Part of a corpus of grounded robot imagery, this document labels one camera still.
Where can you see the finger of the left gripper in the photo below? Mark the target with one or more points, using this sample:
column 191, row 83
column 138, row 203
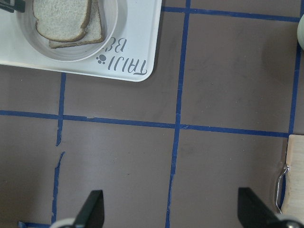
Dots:
column 13, row 5

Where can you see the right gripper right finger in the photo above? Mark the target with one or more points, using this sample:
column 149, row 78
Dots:
column 253, row 213

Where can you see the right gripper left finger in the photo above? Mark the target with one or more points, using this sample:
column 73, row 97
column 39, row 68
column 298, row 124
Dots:
column 92, row 213

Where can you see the cream round plate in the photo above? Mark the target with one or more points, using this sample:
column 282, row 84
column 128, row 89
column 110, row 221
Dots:
column 27, row 23

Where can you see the bread slice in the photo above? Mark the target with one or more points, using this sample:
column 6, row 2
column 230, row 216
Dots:
column 62, row 20
column 93, row 30

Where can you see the wooden cutting board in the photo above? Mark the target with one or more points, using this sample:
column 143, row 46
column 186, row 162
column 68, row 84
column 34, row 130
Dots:
column 293, row 203

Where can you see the cream bear tray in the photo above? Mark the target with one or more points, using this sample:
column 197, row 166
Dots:
column 128, row 55

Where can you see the green bowl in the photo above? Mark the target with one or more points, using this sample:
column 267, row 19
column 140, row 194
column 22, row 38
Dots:
column 300, row 32

